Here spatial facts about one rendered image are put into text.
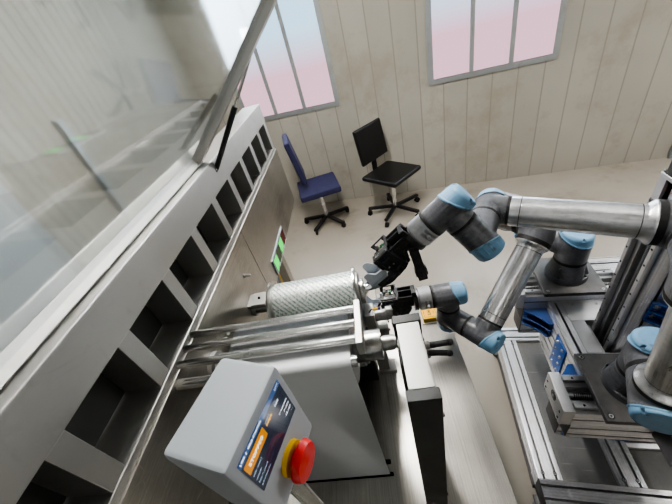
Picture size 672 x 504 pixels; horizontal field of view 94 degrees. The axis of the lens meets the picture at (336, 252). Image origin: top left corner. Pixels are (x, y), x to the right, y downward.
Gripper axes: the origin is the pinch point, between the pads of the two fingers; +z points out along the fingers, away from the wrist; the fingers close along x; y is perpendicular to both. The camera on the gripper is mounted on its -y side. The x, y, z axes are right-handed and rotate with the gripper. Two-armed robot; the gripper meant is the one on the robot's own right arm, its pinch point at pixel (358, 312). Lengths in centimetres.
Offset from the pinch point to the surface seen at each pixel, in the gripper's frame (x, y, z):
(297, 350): 38, 36, 6
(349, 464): 41.3, -9.5, 6.5
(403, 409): 24.7, -19.0, -9.2
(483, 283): -106, -109, -85
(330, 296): 10.6, 20.3, 4.6
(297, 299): 10.1, 20.8, 14.0
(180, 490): 54, 23, 30
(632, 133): -242, -78, -274
